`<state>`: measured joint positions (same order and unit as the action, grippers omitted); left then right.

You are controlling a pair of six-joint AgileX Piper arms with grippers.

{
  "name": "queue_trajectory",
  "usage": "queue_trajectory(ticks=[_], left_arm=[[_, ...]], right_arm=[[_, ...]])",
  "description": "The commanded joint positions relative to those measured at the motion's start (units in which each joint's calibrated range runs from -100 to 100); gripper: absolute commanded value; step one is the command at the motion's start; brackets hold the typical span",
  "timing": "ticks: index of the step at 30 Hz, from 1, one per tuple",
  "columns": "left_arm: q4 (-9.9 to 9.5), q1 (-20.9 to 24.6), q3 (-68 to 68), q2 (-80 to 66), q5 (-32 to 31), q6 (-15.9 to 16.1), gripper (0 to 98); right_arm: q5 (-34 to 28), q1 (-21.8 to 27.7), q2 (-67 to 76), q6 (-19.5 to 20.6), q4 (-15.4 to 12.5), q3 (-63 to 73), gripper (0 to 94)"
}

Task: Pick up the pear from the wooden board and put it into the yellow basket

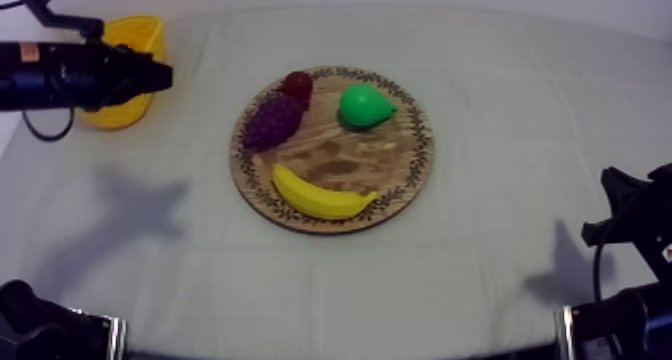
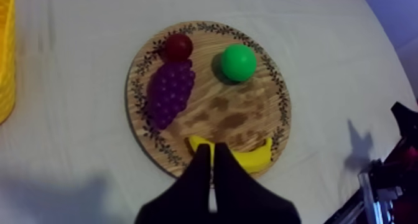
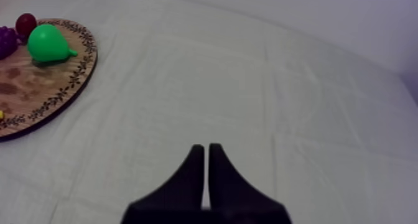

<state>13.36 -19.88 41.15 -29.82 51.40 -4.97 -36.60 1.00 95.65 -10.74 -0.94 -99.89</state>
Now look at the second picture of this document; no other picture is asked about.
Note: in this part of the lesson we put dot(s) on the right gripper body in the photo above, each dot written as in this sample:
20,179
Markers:
408,120

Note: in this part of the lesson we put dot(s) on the purple toy grapes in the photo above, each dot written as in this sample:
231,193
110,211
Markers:
169,91

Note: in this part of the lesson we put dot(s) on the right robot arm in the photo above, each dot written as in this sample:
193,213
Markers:
395,181

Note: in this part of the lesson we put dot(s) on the small red fruit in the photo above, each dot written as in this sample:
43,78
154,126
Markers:
178,47

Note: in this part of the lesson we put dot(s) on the yellow plastic basket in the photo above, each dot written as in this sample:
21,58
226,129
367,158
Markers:
6,55

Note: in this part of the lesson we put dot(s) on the yellow toy banana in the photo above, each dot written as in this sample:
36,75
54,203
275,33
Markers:
253,158

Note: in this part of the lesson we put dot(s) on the silver metal bar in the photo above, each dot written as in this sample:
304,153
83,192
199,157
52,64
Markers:
370,199

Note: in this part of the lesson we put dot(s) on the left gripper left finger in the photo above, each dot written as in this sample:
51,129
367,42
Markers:
186,199

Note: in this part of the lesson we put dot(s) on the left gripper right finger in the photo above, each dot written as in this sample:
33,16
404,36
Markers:
241,199

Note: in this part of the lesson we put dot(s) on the round wooden board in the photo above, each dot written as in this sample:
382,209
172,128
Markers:
228,107

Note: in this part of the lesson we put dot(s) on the green toy pear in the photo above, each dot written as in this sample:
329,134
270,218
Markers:
239,62

